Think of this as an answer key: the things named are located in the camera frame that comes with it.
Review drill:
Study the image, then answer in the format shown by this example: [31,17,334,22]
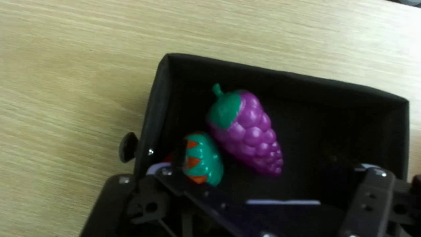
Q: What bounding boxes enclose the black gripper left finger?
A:
[118,131,153,176]

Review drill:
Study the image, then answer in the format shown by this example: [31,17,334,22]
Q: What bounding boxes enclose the purple toy grapes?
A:
[206,84,282,176]

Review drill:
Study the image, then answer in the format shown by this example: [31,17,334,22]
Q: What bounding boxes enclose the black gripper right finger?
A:
[321,150,395,208]

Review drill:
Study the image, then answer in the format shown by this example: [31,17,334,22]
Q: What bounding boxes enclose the black fabric box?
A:
[140,54,409,202]

